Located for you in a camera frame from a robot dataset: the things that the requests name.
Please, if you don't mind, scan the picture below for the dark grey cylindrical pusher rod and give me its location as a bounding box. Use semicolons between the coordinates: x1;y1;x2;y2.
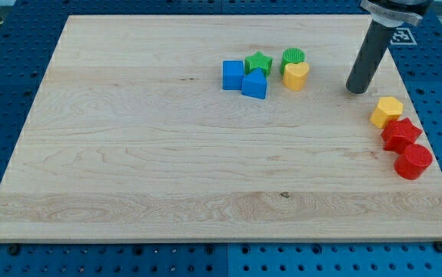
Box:
346;20;394;94

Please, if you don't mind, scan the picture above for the yellow heart block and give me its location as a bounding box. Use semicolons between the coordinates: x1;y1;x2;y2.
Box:
282;62;311;91

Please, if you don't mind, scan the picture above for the white fiducial marker tag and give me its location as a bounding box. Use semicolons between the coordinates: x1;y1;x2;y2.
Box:
390;27;417;45

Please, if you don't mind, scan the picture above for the yellow hexagon block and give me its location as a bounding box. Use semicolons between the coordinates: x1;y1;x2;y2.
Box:
370;96;404;129

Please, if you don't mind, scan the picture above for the light wooden board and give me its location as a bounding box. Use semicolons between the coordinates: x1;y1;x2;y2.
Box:
0;15;442;243

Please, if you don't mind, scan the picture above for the blue triangle block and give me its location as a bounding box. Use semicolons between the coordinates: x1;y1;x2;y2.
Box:
241;68;268;99

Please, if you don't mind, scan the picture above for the red star block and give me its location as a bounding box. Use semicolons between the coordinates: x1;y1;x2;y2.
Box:
381;118;423;154

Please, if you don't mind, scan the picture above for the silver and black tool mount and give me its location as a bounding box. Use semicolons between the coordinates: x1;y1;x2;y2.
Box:
360;0;433;27

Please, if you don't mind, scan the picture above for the green circle block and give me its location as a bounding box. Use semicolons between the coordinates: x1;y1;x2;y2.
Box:
279;48;305;75

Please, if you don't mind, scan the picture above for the green star block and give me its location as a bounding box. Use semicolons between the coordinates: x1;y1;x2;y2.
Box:
244;52;273;77

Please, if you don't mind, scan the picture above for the blue cube block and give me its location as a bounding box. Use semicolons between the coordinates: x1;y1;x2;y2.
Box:
222;60;244;90

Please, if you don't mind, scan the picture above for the red circle block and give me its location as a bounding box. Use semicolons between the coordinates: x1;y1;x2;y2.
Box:
394;144;433;180

